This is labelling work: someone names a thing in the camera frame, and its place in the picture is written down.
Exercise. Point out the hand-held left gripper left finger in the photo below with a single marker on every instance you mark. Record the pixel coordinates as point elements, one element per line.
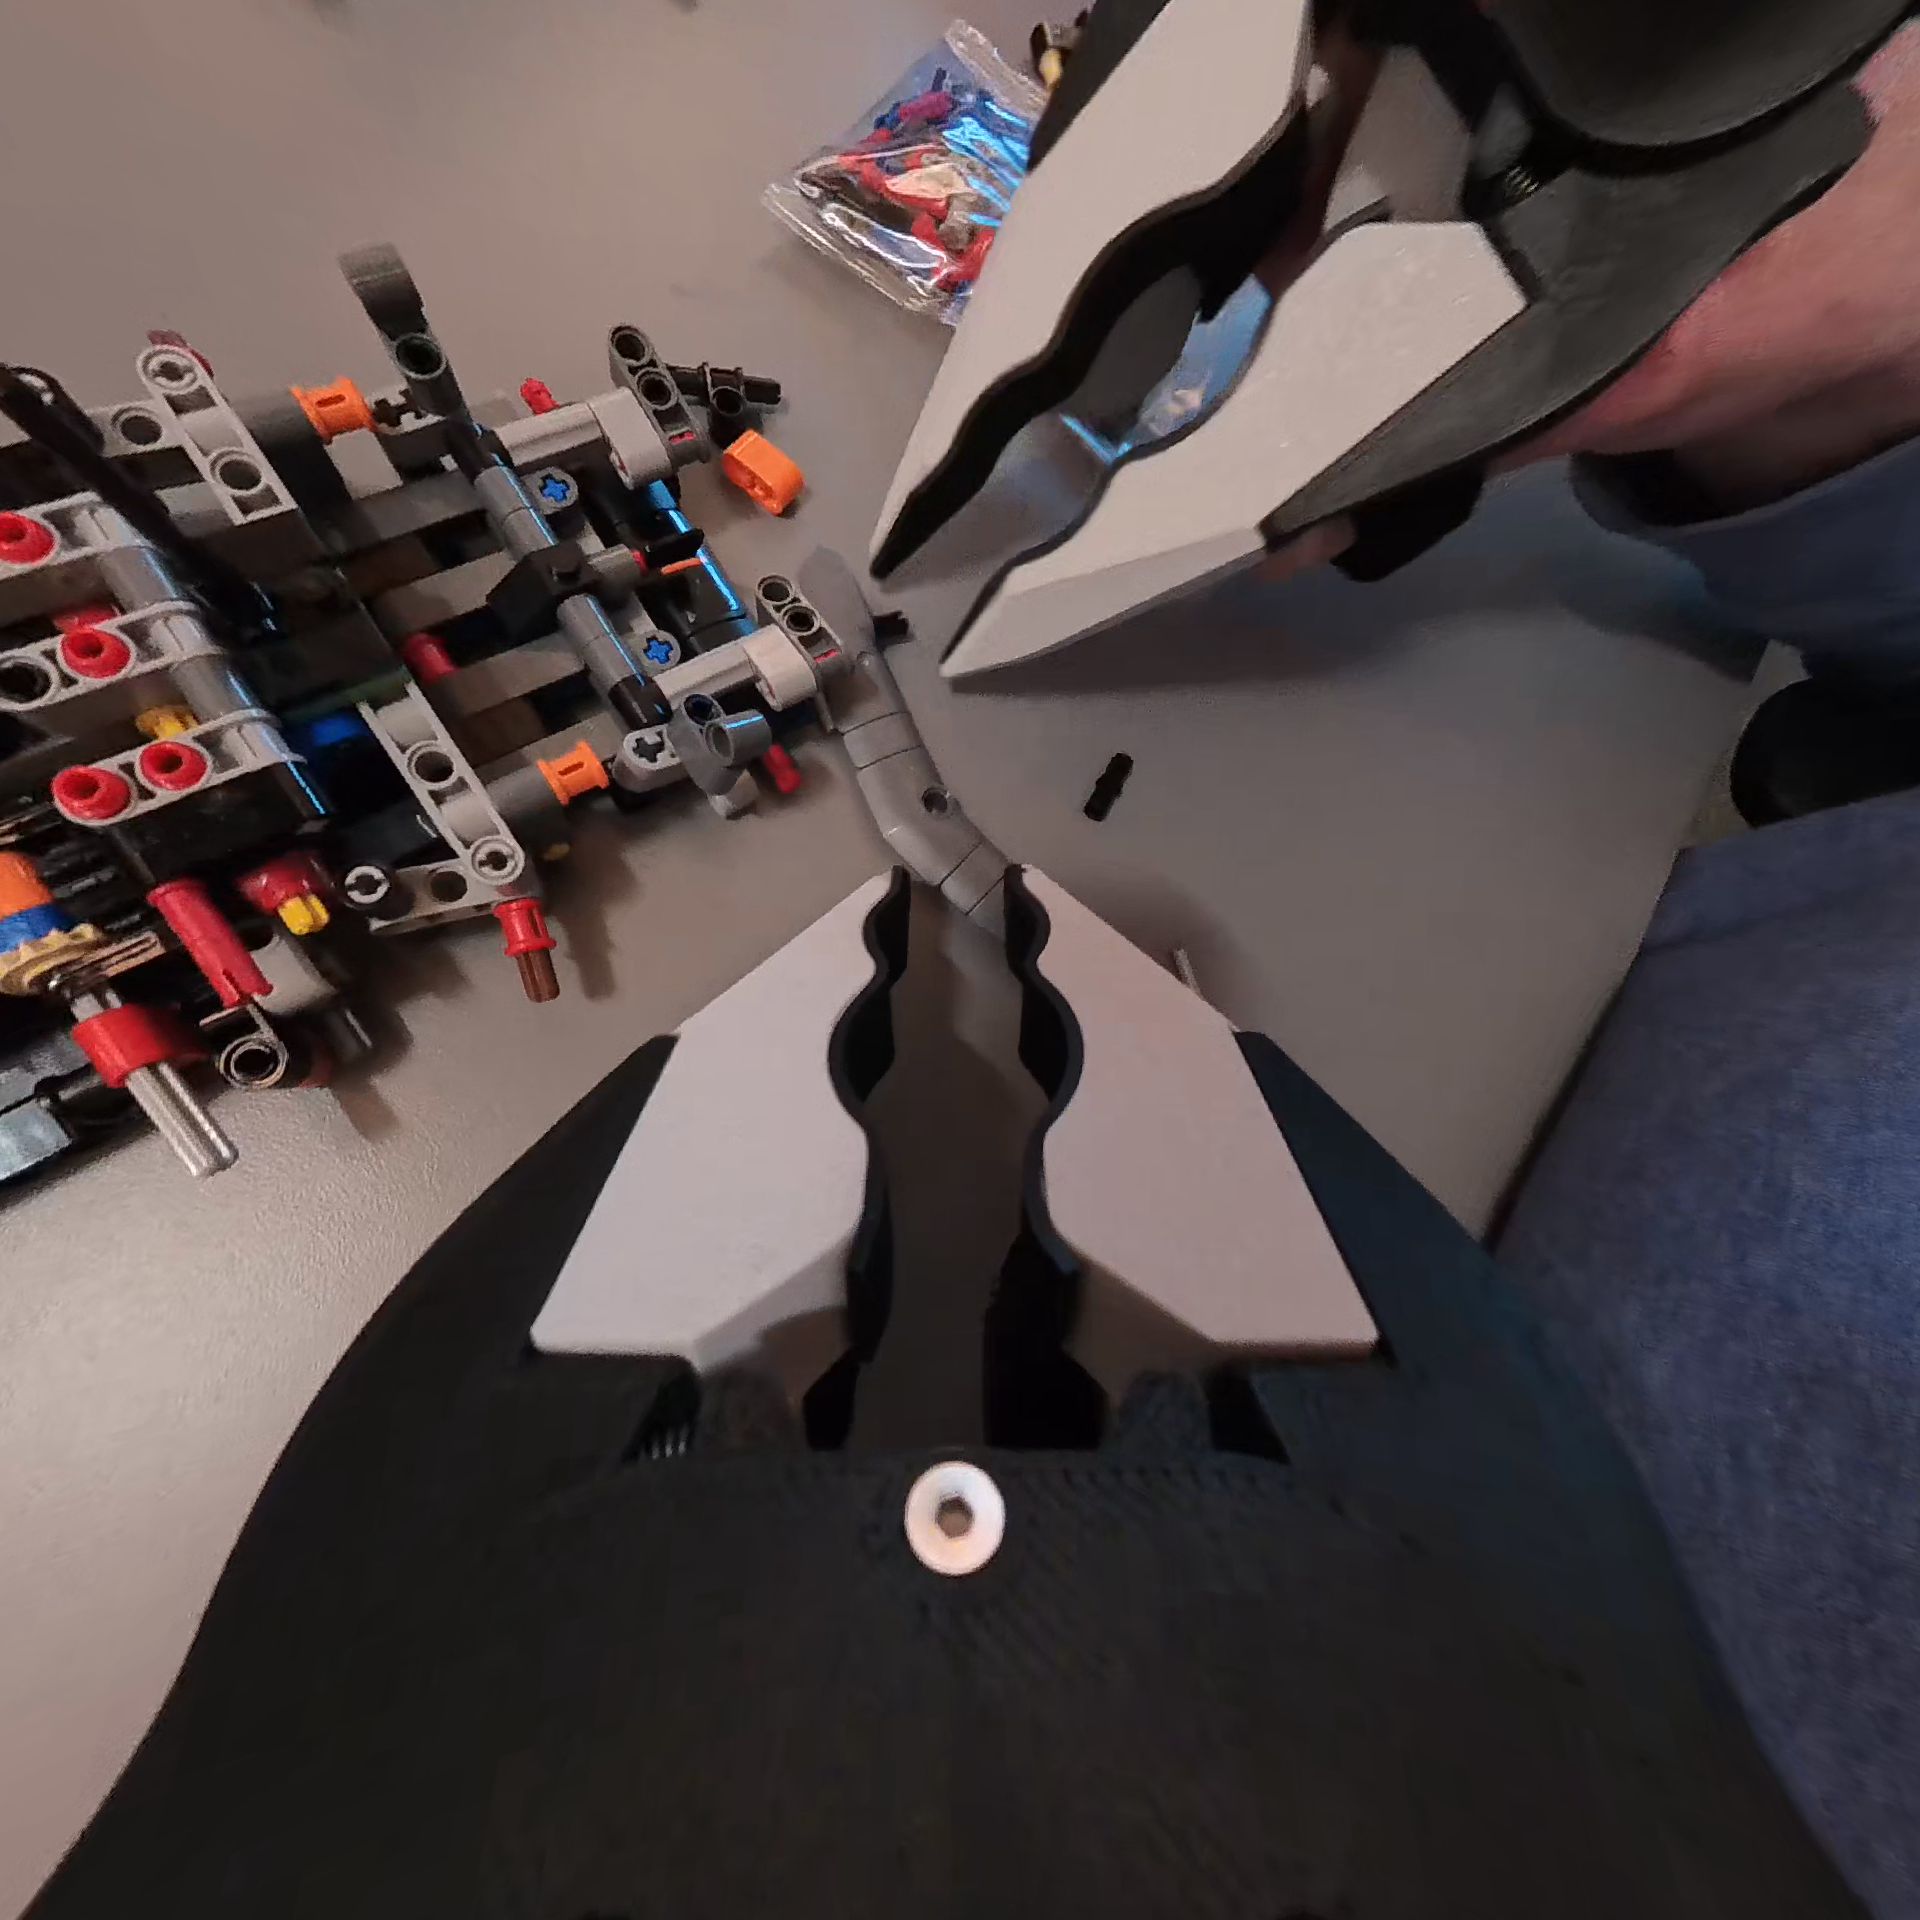
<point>705,1200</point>

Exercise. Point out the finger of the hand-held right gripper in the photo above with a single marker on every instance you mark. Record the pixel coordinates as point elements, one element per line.
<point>1142,136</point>
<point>1322,404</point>

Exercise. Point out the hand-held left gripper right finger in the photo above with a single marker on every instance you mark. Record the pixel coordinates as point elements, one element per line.
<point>1201,1200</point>

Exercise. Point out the small clear bag lego pins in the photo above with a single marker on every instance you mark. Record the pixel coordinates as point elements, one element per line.
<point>900,196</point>

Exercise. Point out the short black lego piece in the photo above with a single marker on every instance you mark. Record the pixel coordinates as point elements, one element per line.
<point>1109,787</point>

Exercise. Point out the grey lego panel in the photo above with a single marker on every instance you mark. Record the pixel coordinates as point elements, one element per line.
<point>900,749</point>

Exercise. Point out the lego car chassis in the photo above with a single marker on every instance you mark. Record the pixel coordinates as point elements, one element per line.
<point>225,631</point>

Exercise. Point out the black lego rack assembly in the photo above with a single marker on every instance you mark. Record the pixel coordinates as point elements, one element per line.
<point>1055,56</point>

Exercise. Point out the orange lego connector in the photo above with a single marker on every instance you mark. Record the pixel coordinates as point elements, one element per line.
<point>764,471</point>

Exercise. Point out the person's right hand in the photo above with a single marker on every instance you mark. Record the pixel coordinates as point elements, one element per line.
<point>1801,330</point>

